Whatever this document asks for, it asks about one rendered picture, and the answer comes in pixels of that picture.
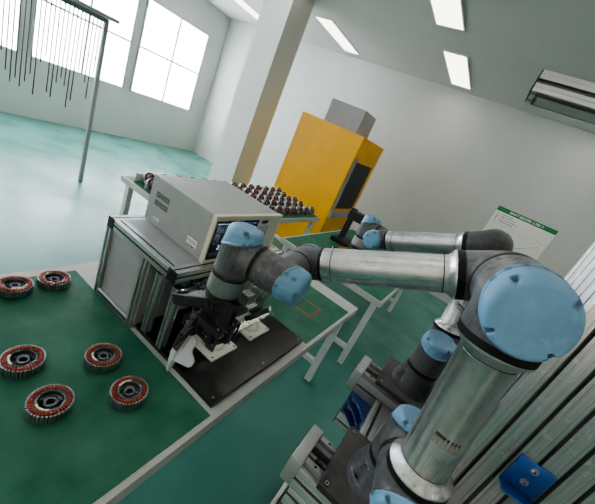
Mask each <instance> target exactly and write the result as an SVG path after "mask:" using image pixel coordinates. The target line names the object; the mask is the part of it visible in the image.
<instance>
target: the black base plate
mask: <svg viewBox="0 0 595 504"><path fill-rule="evenodd" d="M192 308H193V307H191V306H190V307H187V308H184V309H181V310H178V311H177V314H176V317H175V320H174V323H173V326H172V329H171V332H170V335H169V338H168V341H167V344H166V347H164V348H163V347H162V349H160V350H159V349H158V346H157V347H156V346H155V343H156V340H157V337H158V334H159V330H160V327H161V324H162V321H163V318H164V315H162V316H159V317H156V318H155V319H154V322H153V326H152V329H151V332H148V331H147V333H145V334H144V333H143V331H141V330H140V328H141V325H142V322H141V323H137V324H136V327H135V328H136V329H137V330H138V331H139V332H140V334H141V335H142V336H143V337H144V338H145V339H146V340H147V341H148V342H149V343H150V344H151V345H152V346H153V347H154V348H155V349H156V350H157V352H158V353H159V354H160V355H161V356H162V357H163V358H164V359H165V360H166V361H167V362H168V358H169V354H170V351H171V349H172V345H173V343H174V341H175V339H176V337H177V336H178V334H179V332H180V331H181V329H182V328H183V327H184V326H183V325H182V324H181V323H182V320H183V317H184V314H186V313H188V312H191V311H192ZM261 323H263V324H264V325H265V326H266V327H268V328H269V331H268V332H266V333H264V334H262V335H260V336H259V337H257V338H255V339H253V340H251V341H249V340H248V339H247V338H246V337H245V336H243V335H242V334H241V333H240V332H239V333H237V334H236V337H235V339H234V341H233V340H231V341H232V342H233V343H234V344H235V345H236V346H237V349H235V350H233V351H231V352H230V353H228V354H226V355H224V356H222V357H221V358H219V359H217V360H215V361H213V362H210V361H209V360H208V359H207V358H206V357H205V356H204V355H203V354H202V353H201V352H200V351H199V350H198V349H197V348H196V347H195V348H194V349H193V355H194V359H195V362H194V364H193V366H192V367H189V368H188V367H185V366H183V365H181V364H179V363H177V362H175V364H174V365H173V366H172V367H173V369H174V370H175V371H176V372H177V373H178V374H179V375H180V376H181V377H182V378H183V379H184V380H185V381H186V382H187V383H188V384H189V385H190V387H191V388H192V389H193V390H194V391H195V392H196V393H197V394H198V395H199V396H200V397H201V398H202V399H203V400H204V401H205V402H206V404H207V405H208V406H209V407H210V408H212V407H213V406H215V405H216V404H217V403H219V402H220V401H222V400H223V399H224V398H226V397H227V396H229V395H230V394H231V393H233V392H234V391H235V390H237V389H238V388H240V387H241V386H242V385H244V384H245V383H247V382H248V381H249V380H251V379H252V378H254V377H255V376H256V375H258V374H259V373H260V372H262V371H263V370H265V369H266V368H267V367H269V366H270V365H272V364H273V363H274V362H276V361H277V360H279V359H280V358H281V357H283V356H284V355H285V354H287V353H288V352H290V351H291V350H292V349H294V348H295V347H297V346H298V345H299V344H301V343H302V341H303V340H302V339H301V338H300V337H298V336H297V335H296V334H295V333H293V332H292V331H291V330H290V329H288V328H287V327H286V326H285V325H283V324H282V323H281V322H279V321H278V320H277V319H276V318H274V317H273V316H271V317H269V318H267V319H265V320H263V321H261Z"/></svg>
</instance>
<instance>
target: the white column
mask: <svg viewBox="0 0 595 504"><path fill-rule="evenodd" d="M313 7H314V3H313V2H312V1H311V0H264V1H263V4H262V7H261V11H260V14H259V17H258V20H257V23H256V27H255V30H254V33H253V36H252V39H251V42H250V46H249V49H248V52H247V55H246V58H245V62H244V65H243V68H242V71H241V74H240V78H239V81H238V84H237V87H236V90H235V94H234V97H233V100H232V103H231V106H230V109H229V113H228V116H227V119H226V122H225V125H224V129H223V132H222V135H221V138H220V141H219V145H218V148H217V151H216V154H215V157H214V160H213V164H212V167H211V170H210V173H209V176H208V180H217V181H227V182H228V183H231V182H236V183H237V184H240V183H245V185H248V184H249V183H250V180H251V177H252V174H253V172H254V169H255V166H256V163H257V161H258V158H259V155H260V152H261V150H262V147H263V144H264V141H265V139H266V136H267V133H268V130H269V128H270V125H271V122H272V119H273V117H274V114H275V111H276V108H277V106H278V103H279V100H280V97H281V95H282V92H283V89H284V86H285V84H286V81H287V78H288V75H289V73H290V70H291V67H292V64H293V62H294V59H295V56H296V53H297V51H298V48H299V45H300V42H301V40H302V37H303V34H304V31H305V29H306V26H307V23H308V20H309V18H310V15H311V12H312V9H313Z"/></svg>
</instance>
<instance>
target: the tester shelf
mask: <svg viewBox="0 0 595 504"><path fill-rule="evenodd" d="M144 216H145V215H109V217H108V222H107V226H108V227H110V228H111V229H112V230H113V231H114V232H116V233H117V234H118V235H119V236H120V237H121V238H122V239H123V240H125V241H126V242H127V243H128V244H129V245H130V246H131V247H132V248H133V249H135V250H136V251H137V252H138V253H139V254H140V255H141V256H142V257H144V258H145V259H146V260H147V261H148V262H149V263H150V264H151V265H153V266H154V267H155V268H156V269H157V270H158V271H159V272H160V273H162V274H163V275H164V276H165V277H166V278H167V279H168V280H169V281H170V282H171V283H172V284H177V283H181V282H185V281H189V280H194V279H198V278H202V277H206V276H210V273H211V270H212V268H213V266H214V263H215V262H210V263H204V264H201V263H200V262H199V261H198V260H197V259H196V258H195V257H193V256H192V255H191V254H190V253H188V252H187V251H186V250H185V249H183V248H182V247H181V246H180V245H178V244H177V243H176V242H175V241H173V240H172V239H171V238H170V237H168V236H167V235H166V234H165V233H163V232H162V231H161V230H160V229H158V228H157V227H156V226H155V225H153V224H152V223H151V222H150V221H149V220H147V219H146V218H145V217H144ZM269 249H270V250H272V251H274V252H275V253H277V254H279V255H282V254H283V253H284V252H283V251H281V250H280V249H278V248H277V247H275V246H274V245H272V244H271V246H270V248H269Z"/></svg>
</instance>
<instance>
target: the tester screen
mask: <svg viewBox="0 0 595 504"><path fill-rule="evenodd" d="M230 224H231V223H219V224H218V225H217V228H216V231H215V234H214V237H213V239H212V242H211V245H210V248H209V251H208V254H209V253H211V252H217V251H219V250H216V247H217V245H221V240H222V239H223V238H224V235H225V233H226V231H227V228H228V226H229V225H230ZM208 254H207V257H206V258H212V257H217V255H213V256H208Z"/></svg>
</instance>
